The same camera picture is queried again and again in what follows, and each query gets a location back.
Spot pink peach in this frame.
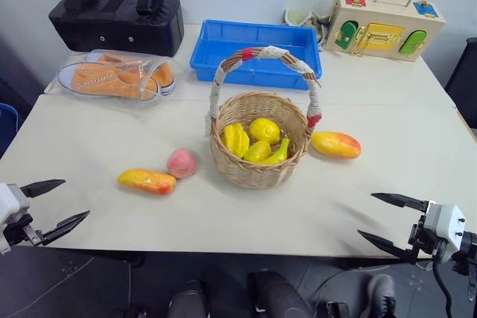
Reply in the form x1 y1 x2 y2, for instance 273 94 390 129
166 147 198 179

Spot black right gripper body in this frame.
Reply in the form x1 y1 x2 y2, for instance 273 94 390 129
407 200 449 265

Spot yellow banana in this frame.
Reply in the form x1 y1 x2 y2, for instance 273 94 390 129
259 137 291 165

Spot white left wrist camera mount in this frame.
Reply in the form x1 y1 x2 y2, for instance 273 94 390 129
0 182 31 256

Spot yellow red mango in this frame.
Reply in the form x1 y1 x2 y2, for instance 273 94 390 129
116 168 177 196
311 130 362 160

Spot yellow lemon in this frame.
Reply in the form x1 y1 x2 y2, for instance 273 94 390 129
249 118 282 144

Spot blue bin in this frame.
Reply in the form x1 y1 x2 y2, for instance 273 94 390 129
0 103 19 159

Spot blue plastic tray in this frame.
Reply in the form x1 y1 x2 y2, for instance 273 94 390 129
189 19 323 91

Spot black padded bag with handles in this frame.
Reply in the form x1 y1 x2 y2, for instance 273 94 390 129
48 0 186 58

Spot wooden lock puzzle box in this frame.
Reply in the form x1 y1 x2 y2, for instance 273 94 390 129
322 0 446 63

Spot wicker basket with wrapped handle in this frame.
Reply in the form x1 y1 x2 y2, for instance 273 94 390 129
203 45 323 190

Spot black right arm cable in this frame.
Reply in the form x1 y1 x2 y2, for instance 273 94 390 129
432 241 464 318

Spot black chair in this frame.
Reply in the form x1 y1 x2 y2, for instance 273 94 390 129
444 36 477 130

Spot orange sneakers in plastic bag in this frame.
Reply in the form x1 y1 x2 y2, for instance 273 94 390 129
48 49 186 106

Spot yellow bell pepper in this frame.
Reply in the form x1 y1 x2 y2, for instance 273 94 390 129
221 123 251 159

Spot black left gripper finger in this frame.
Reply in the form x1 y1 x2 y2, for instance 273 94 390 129
19 179 66 200
40 210 91 247

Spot beige green cloth bag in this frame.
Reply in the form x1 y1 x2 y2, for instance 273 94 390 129
283 7 332 51

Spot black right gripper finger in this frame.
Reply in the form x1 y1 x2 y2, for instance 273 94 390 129
357 229 415 261
370 192 430 212

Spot yellow pear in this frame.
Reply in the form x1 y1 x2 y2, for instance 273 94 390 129
243 139 273 164

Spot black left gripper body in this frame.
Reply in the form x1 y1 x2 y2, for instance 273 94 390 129
1 212 45 249

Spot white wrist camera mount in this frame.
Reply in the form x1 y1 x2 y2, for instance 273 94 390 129
424 203 467 255
0 182 31 256

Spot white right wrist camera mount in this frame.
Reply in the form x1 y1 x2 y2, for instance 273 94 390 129
424 203 467 255

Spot orange canvas sneaker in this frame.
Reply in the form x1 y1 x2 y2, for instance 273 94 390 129
95 53 177 95
57 62 161 102

